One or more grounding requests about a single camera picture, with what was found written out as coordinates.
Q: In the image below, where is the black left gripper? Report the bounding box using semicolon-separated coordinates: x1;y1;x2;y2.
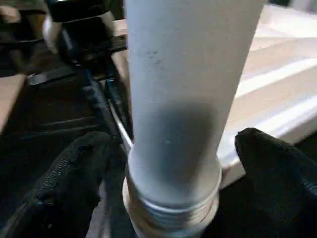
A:
61;21;134;147

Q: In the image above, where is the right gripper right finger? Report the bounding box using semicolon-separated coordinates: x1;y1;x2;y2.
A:
222;127;317;238

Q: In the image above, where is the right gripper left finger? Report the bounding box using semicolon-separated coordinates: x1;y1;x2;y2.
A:
4;131;117;238

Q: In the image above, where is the white plastic table leg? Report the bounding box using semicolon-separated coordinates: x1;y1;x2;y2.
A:
122;0;264;238

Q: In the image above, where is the white plastic table top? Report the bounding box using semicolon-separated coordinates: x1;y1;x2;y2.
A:
110;4;317;238

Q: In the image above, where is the black work mat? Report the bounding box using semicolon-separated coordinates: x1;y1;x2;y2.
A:
0;24;317;238

